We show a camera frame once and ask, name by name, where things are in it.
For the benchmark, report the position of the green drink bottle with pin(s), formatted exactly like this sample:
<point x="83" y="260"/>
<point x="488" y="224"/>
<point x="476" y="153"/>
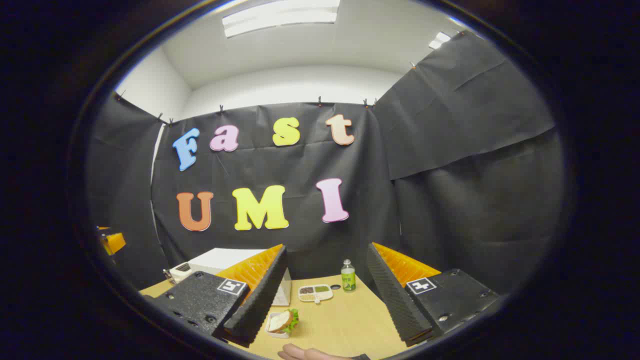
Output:
<point x="348" y="280"/>

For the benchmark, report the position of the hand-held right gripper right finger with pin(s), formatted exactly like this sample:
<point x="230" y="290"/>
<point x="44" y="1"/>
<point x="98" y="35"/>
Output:
<point x="395" y="300"/>

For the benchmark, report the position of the black backdrop cloth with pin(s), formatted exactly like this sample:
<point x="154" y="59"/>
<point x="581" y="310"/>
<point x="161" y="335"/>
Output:
<point x="450" y="150"/>

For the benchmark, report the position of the white rectangular dish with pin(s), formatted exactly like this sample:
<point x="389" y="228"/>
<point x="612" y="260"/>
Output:
<point x="279" y="335"/>

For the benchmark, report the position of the white microwave oven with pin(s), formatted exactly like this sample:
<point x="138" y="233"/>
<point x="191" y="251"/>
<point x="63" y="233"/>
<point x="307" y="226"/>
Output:
<point x="220" y="260"/>

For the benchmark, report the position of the sandwich with lettuce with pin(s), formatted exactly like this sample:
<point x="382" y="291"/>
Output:
<point x="280" y="321"/>

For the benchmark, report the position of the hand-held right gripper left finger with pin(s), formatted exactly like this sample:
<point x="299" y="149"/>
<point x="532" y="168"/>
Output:
<point x="260" y="300"/>

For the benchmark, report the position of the small ceiling light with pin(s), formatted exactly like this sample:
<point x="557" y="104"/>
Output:
<point x="439" y="40"/>

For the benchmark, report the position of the white toaster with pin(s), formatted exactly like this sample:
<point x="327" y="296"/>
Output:
<point x="179" y="274"/>

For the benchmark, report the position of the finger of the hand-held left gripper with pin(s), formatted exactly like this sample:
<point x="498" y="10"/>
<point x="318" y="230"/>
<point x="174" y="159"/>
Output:
<point x="114" y="242"/>

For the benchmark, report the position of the white divided snack plate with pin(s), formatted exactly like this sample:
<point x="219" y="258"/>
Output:
<point x="316" y="299"/>

